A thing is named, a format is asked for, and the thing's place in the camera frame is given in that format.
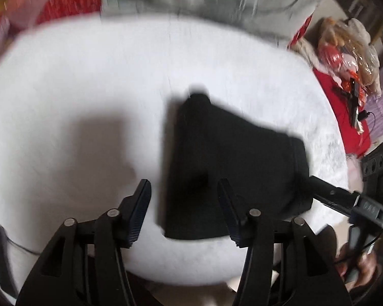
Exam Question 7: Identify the person's right hand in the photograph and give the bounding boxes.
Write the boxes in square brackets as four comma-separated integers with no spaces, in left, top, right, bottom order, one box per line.
[337,245,379,289]

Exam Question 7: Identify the black pants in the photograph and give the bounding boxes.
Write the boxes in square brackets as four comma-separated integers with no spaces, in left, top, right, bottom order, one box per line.
[156,92,314,240]

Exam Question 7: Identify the black stick device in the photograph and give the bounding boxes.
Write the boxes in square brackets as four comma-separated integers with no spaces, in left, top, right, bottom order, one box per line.
[333,80,375,128]

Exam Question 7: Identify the red floral quilt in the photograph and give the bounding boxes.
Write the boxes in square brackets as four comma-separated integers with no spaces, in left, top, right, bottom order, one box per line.
[0,0,316,50]

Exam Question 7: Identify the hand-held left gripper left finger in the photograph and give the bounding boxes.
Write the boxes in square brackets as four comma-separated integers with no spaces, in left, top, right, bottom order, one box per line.
[16,178,152,306]

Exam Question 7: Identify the black strap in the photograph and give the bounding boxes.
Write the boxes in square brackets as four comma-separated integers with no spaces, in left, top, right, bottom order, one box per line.
[0,223,18,295]

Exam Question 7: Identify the clear plastic bag, red cloth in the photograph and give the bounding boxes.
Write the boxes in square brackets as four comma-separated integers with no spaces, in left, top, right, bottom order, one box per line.
[5,0,56,32]

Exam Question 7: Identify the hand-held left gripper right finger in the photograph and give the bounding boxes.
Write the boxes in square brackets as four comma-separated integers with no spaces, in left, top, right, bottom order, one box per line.
[217,178,353,306]

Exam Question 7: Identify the stuffed toy in plastic bag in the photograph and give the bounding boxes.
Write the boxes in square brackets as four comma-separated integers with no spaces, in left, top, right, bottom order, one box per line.
[317,17,380,96]

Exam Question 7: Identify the white quilted bed cover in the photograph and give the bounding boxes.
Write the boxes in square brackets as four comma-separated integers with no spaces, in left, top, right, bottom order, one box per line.
[0,14,350,286]

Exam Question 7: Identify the plain red sheet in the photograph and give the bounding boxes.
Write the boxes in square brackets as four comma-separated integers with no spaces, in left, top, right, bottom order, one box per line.
[312,68,371,158]

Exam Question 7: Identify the beige patterned cloth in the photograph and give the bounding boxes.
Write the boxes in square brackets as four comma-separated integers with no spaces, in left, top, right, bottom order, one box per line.
[290,35,323,71]

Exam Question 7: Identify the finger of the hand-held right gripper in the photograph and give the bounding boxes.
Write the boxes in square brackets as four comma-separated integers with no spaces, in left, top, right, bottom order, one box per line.
[309,176,361,217]

